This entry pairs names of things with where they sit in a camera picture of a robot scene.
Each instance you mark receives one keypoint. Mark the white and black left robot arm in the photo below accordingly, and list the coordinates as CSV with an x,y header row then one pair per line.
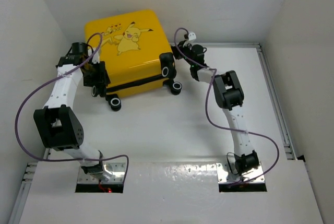
x,y
58,126

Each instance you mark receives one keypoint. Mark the yellow suitcase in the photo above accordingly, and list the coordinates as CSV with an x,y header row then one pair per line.
x,y
136,54

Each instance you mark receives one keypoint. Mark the aluminium frame rail left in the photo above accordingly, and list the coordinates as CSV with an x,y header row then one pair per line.
x,y
25,186

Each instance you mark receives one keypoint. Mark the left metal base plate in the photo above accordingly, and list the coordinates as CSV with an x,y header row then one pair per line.
x,y
115,175

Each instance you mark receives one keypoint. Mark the white front platform board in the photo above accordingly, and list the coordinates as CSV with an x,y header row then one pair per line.
x,y
171,193

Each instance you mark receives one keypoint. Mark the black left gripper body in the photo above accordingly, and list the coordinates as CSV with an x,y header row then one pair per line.
x,y
96,75

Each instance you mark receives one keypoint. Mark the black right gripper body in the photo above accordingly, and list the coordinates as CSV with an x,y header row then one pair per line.
x,y
187,50

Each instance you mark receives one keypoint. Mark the metal base plate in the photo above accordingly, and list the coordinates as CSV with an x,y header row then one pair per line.
x,y
255,175
115,175

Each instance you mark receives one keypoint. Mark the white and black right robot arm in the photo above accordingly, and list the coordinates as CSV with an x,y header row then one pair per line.
x,y
229,97

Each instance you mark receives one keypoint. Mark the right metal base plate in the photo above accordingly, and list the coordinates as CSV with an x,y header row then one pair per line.
x,y
255,175

